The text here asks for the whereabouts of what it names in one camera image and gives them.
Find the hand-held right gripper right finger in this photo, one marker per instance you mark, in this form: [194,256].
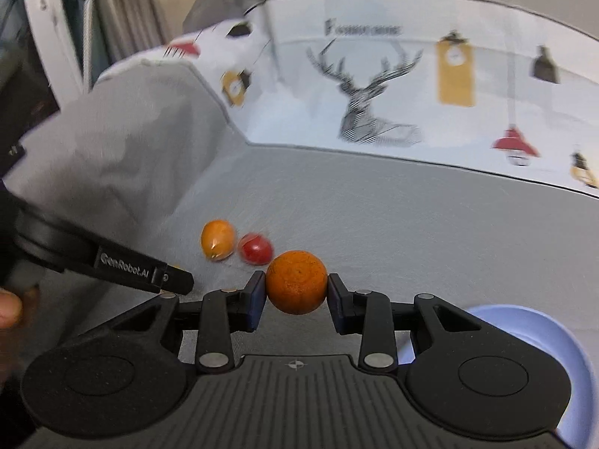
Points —
[338,304]

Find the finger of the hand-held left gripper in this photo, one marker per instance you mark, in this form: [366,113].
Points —
[180,280]

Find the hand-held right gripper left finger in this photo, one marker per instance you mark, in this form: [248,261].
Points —
[256,297]

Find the orange tangerine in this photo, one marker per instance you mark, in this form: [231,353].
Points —
[296,283]

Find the blue plate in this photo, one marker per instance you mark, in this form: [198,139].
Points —
[561,336]

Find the person's left hand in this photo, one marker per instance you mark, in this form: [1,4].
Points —
[9,309]

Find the red cherry tomato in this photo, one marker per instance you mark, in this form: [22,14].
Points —
[255,249]

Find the small yellow-orange fruit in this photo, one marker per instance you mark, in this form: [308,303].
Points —
[217,239]

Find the grey bed sheet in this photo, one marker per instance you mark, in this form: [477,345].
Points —
[374,220]

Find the deer printed white blanket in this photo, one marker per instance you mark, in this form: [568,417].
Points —
[304,117]

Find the grey curtain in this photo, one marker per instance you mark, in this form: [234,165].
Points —
[131,4]

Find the white frame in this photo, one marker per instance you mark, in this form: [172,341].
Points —
[42,18]

